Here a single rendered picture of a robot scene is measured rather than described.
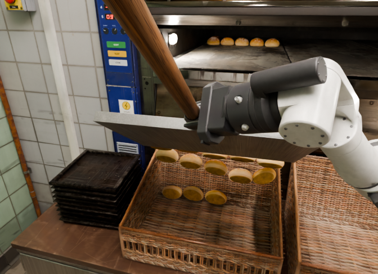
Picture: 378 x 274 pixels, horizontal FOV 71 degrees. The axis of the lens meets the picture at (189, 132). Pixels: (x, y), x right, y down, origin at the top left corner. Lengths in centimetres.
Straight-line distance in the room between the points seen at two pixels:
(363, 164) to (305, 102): 18
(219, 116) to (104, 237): 85
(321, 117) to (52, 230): 115
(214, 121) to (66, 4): 105
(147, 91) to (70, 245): 72
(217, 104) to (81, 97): 105
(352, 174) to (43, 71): 140
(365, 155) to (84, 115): 128
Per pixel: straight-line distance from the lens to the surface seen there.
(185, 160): 109
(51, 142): 172
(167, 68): 33
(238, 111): 43
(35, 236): 132
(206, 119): 49
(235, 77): 114
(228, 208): 128
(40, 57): 154
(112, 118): 69
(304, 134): 38
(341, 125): 48
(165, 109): 125
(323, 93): 39
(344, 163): 50
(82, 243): 121
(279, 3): 97
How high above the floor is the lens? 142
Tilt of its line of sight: 25 degrees down
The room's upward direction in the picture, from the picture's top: straight up
